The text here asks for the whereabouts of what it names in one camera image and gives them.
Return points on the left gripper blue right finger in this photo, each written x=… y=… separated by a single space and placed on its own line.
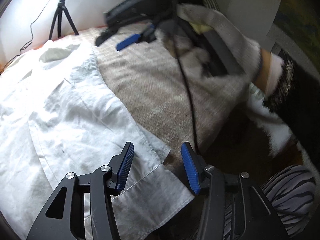
x=194 y=165

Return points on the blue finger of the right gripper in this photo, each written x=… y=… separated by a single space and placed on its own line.
x=107 y=33
x=148 y=35

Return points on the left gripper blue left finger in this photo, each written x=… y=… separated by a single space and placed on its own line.
x=121 y=165

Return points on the white long-sleeve shirt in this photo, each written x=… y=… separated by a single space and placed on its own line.
x=27 y=178

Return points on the right hand in grey glove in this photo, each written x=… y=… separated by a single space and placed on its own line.
x=231 y=43

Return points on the black mini tripod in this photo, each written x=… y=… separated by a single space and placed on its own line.
x=57 y=18

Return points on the checked beige bed blanket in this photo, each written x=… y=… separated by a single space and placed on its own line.
x=160 y=87

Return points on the zebra striped trouser leg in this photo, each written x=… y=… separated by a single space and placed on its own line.
x=291 y=193

